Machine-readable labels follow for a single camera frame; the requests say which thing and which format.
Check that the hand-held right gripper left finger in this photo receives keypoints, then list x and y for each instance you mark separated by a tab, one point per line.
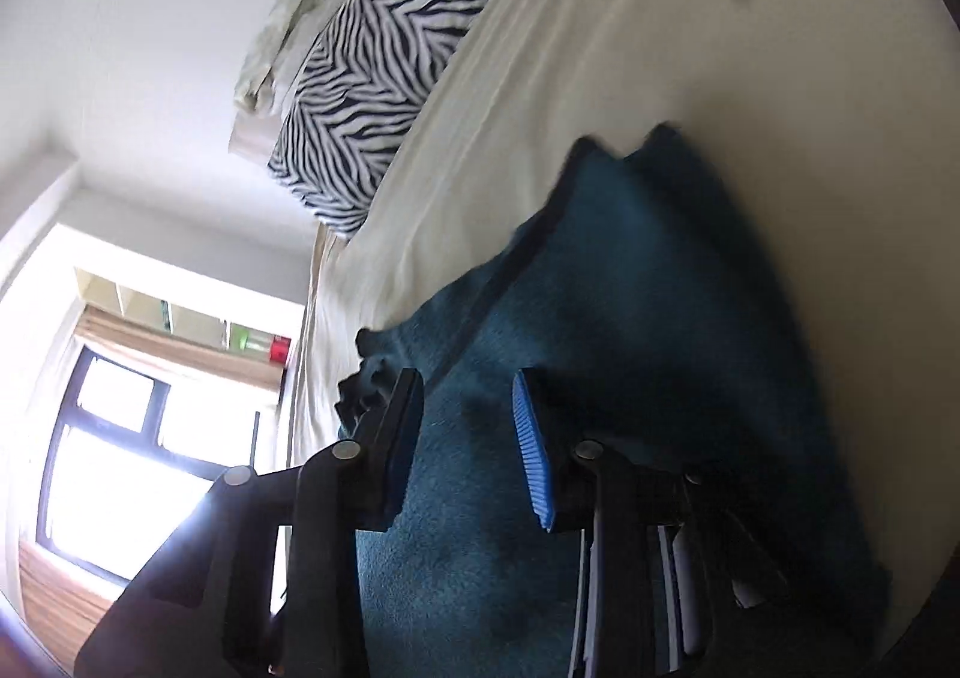
401	453

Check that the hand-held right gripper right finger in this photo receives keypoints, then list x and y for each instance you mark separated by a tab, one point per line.
534	453

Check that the dark green knit sweater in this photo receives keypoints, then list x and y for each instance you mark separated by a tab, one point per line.
600	310

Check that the red box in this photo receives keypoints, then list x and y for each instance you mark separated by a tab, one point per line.
279	351

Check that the green plastic container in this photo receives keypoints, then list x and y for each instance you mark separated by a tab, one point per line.
245	340

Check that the beige curtain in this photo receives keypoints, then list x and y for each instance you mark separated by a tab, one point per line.
187	355
67	595

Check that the black framed window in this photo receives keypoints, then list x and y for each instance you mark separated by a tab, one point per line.
112	468

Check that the white open shelf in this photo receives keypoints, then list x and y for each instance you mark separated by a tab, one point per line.
150	303

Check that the zebra print pillow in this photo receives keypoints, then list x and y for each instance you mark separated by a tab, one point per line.
360	85

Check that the bed with beige sheet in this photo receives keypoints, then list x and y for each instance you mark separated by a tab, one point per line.
600	48

